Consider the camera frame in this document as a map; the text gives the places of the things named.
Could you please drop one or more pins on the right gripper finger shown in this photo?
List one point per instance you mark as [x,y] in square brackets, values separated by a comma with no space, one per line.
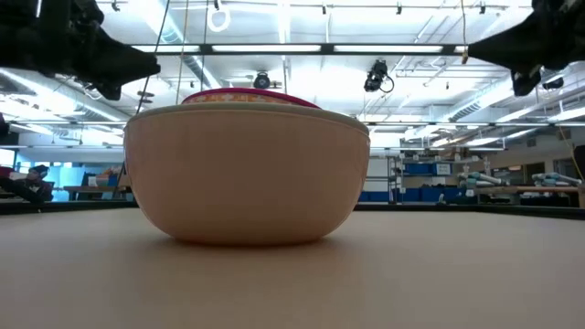
[516,45]

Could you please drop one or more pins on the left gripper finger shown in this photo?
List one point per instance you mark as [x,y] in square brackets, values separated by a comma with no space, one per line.
[128,64]

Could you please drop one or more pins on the red bowl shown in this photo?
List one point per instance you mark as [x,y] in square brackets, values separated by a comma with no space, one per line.
[251,91]

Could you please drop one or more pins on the white bowl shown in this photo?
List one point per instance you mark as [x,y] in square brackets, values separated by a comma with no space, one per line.
[347,120]

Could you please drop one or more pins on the teal and white robot arm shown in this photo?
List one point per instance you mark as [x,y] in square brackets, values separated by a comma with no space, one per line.
[555,178]
[482,179]

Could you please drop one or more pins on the metal shelf rack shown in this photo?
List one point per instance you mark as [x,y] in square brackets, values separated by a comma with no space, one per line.
[425,173]

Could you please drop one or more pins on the round black ceiling device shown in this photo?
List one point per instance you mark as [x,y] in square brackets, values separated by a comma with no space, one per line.
[262,81]

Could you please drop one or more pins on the person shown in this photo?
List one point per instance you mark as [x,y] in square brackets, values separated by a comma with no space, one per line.
[31,188]

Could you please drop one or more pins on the large peach bowl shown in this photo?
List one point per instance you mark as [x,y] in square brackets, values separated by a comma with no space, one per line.
[247,183]

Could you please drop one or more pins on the black overhead camera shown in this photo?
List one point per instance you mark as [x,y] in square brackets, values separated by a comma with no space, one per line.
[377,75]

